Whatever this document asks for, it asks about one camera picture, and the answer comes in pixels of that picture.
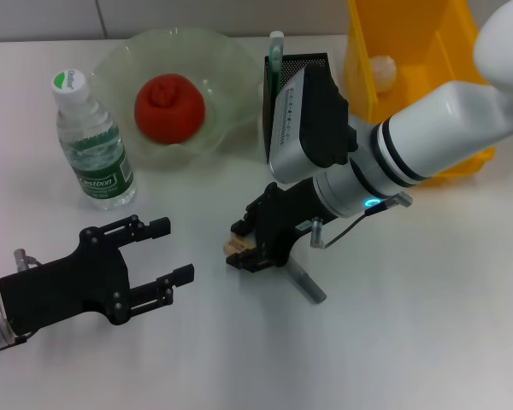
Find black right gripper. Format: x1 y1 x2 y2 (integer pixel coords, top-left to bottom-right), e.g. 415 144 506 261
226 179 339 274

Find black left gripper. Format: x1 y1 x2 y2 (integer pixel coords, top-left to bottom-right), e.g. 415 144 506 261
0 215 196 338

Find tan eraser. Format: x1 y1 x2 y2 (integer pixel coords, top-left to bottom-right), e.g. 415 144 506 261
222 236 251 255

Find grey marker pen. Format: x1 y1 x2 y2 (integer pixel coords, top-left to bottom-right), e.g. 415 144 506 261
287 255 327 305

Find clear green-label water bottle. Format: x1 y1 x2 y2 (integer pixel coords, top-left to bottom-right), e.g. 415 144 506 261
50 70 137 211

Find orange fruit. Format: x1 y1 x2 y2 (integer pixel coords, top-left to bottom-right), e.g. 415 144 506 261
134 74 206 145

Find green utility knife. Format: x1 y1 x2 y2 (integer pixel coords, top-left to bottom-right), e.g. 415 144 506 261
268 30 285 103

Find white paper ball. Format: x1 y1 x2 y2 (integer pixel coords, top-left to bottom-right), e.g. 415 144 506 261
369 55 398 93

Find black mesh pen holder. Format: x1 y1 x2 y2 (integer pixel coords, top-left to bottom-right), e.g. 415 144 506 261
261 52 331 166

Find pale green wavy fruit plate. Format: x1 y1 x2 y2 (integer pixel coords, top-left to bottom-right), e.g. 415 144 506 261
89 26 262 166

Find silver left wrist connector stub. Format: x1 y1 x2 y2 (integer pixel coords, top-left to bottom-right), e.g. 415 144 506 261
13 247 40 271

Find yellow plastic bin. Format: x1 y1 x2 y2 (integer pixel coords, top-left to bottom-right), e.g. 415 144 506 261
344 0 497 185

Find right wrist cable with connector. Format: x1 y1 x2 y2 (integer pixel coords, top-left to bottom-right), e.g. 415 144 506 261
309 191 414 251

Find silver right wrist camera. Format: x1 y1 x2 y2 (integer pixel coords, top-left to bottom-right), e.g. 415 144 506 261
267 66 360 185

